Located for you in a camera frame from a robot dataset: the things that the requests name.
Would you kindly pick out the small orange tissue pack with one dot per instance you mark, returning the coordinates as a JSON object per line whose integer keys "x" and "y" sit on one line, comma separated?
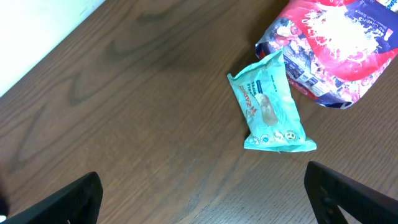
{"x": 392, "y": 5}

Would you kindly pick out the red purple pad package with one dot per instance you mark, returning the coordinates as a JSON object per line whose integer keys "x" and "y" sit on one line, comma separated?
{"x": 334, "y": 51}

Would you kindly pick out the teal wet wipes packet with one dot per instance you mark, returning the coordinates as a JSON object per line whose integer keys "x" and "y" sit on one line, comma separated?
{"x": 263, "y": 93}

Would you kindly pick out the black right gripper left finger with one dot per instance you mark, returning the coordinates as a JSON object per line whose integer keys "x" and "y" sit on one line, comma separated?
{"x": 79, "y": 202}

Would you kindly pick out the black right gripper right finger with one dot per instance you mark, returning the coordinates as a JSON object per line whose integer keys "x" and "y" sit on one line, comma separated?
{"x": 329, "y": 192}

